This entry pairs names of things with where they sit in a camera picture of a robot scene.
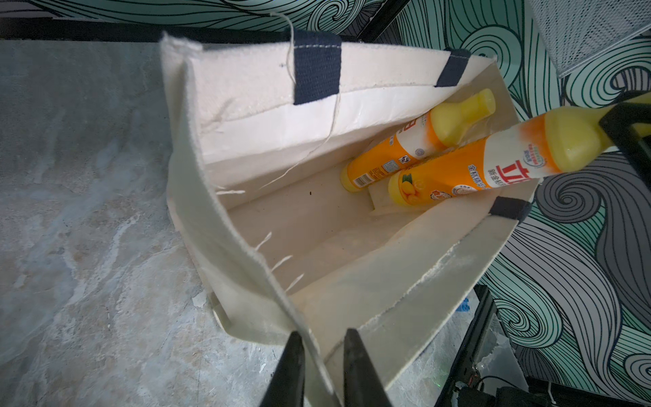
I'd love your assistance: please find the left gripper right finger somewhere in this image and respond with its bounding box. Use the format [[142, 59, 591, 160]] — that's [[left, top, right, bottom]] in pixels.
[[343, 328, 392, 407]]

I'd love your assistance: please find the beige canvas shopping bag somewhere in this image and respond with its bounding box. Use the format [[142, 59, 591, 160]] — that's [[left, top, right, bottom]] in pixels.
[[160, 32, 537, 406]]

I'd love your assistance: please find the clear plastic wall bin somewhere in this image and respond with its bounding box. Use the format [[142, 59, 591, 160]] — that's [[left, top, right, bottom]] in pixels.
[[528, 0, 650, 78]]

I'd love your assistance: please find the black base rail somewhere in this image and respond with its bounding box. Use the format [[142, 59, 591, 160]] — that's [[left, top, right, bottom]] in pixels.
[[435, 285, 635, 406]]

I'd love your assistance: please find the yellow cap orange bottle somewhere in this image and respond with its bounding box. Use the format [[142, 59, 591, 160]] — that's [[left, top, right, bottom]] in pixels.
[[339, 88, 497, 193], [387, 91, 651, 207]]

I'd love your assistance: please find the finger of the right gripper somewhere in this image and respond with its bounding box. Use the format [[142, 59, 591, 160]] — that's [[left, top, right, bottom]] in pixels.
[[598, 99, 650, 188]]

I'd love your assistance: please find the blue toy brick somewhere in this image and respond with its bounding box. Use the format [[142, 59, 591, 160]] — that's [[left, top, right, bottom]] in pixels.
[[456, 298, 471, 312]]

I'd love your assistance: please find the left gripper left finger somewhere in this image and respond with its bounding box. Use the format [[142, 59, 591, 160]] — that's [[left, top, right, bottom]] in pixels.
[[259, 331, 305, 407]]

